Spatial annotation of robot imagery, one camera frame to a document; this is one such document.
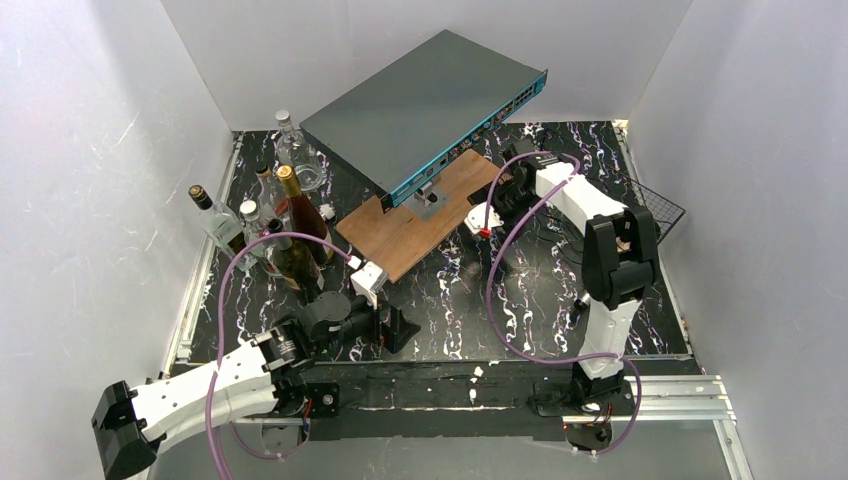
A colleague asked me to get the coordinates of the silver capped dark wine bottle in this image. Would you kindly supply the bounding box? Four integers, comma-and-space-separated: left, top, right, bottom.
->
268, 237, 324, 303

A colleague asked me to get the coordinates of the clear gold label liquor bottle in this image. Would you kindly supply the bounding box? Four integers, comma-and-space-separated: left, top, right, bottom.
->
188, 185, 247, 260

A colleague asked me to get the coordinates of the white plastic faucet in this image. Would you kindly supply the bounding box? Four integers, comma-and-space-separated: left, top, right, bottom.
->
319, 203, 336, 222

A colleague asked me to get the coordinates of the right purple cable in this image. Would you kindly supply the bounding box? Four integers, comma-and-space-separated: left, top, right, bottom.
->
483, 150, 644, 457

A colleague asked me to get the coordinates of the black wire wine rack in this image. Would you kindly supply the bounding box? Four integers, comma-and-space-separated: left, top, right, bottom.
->
496, 129, 688, 243

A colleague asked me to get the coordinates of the clear round glass bottle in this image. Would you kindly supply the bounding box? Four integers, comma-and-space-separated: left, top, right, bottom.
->
274, 110, 326, 192

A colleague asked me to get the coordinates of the aluminium frame rail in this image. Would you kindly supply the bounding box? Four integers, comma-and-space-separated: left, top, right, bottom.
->
122, 132, 266, 480

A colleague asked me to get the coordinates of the clear silver capped bottle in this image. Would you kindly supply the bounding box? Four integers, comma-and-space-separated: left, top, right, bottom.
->
239, 200, 278, 275

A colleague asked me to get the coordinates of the gold capped wine bottle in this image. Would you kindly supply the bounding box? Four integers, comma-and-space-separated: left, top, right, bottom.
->
276, 165, 332, 243

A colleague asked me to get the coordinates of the teal network switch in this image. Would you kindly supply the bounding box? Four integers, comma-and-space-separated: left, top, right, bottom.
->
300, 30, 548, 211

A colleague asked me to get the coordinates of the dark bottle brown label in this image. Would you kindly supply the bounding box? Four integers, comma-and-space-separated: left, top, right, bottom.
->
573, 296, 591, 312

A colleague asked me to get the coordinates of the clear bottle black gold label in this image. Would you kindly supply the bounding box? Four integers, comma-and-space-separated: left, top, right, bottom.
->
256, 165, 288, 221

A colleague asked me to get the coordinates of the wooden board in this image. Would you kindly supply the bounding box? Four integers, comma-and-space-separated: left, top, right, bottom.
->
336, 150, 498, 283

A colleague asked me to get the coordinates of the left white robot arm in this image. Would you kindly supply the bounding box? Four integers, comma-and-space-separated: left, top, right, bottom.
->
91, 292, 421, 479

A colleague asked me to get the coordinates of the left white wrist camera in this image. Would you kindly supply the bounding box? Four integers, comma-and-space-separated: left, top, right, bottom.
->
347, 256, 388, 311

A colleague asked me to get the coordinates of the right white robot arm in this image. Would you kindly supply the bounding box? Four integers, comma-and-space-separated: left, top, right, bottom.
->
464, 140, 659, 404

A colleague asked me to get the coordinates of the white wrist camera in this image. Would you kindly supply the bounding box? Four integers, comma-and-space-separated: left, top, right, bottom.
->
347, 256, 388, 311
464, 203, 491, 240

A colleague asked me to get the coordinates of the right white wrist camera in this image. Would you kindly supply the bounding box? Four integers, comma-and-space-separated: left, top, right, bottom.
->
464, 203, 491, 240

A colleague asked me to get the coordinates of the metal switch stand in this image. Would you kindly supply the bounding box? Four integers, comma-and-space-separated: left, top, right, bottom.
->
403, 182, 449, 221

